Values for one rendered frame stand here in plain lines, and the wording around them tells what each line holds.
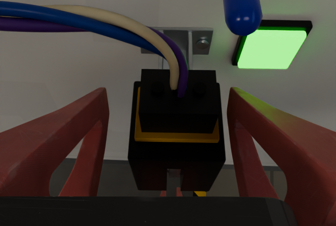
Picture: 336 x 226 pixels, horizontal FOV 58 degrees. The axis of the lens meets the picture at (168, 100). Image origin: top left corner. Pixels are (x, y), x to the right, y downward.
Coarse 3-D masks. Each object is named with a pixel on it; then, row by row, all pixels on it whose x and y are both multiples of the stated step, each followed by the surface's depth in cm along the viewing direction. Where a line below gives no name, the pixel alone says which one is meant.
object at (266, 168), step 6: (66, 162) 42; (72, 162) 42; (102, 162) 42; (108, 162) 42; (114, 162) 42; (120, 162) 42; (126, 162) 42; (222, 168) 43; (228, 168) 43; (264, 168) 43; (270, 168) 43; (276, 168) 43
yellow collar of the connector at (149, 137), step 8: (136, 112) 13; (136, 120) 13; (216, 120) 13; (136, 128) 13; (216, 128) 13; (136, 136) 13; (144, 136) 13; (152, 136) 13; (160, 136) 13; (168, 136) 13; (176, 136) 13; (184, 136) 13; (192, 136) 13; (200, 136) 13; (208, 136) 13; (216, 136) 13
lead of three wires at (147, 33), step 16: (0, 16) 7; (16, 16) 7; (32, 16) 7; (48, 16) 7; (64, 16) 7; (80, 16) 7; (96, 16) 7; (112, 16) 8; (96, 32) 7; (112, 32) 8; (128, 32) 8; (144, 32) 8; (160, 32) 9; (144, 48) 9; (160, 48) 9; (176, 48) 9; (176, 64) 10; (176, 80) 11
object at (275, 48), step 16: (256, 32) 18; (272, 32) 18; (288, 32) 18; (304, 32) 18; (240, 48) 19; (256, 48) 19; (272, 48) 19; (288, 48) 19; (240, 64) 20; (256, 64) 20; (272, 64) 20; (288, 64) 20
